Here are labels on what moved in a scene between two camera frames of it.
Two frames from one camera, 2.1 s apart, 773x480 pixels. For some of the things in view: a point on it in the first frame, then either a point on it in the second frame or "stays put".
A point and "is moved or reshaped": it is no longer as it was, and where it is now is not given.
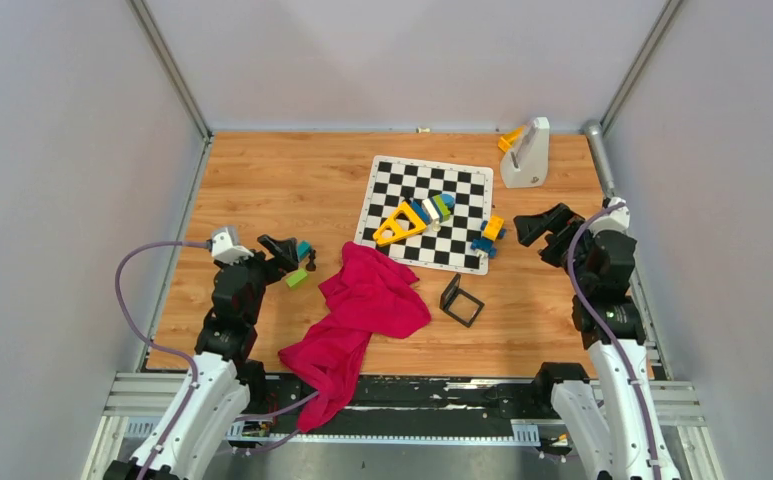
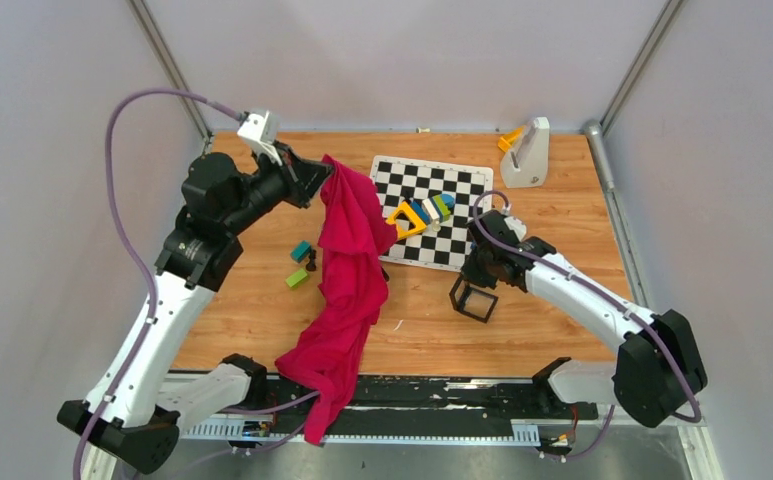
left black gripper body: x=271 y=270 to x=294 y=188
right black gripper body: x=562 y=222 to x=477 y=269
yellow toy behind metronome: x=509 y=139 stays put
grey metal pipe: x=595 y=138 stays put
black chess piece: x=311 y=265 stays put
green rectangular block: x=296 y=277 stays put
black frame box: x=448 y=295 to x=475 y=301
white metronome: x=527 y=164 stays put
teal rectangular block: x=304 y=247 stays put
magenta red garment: x=368 y=293 is moved or reshaped
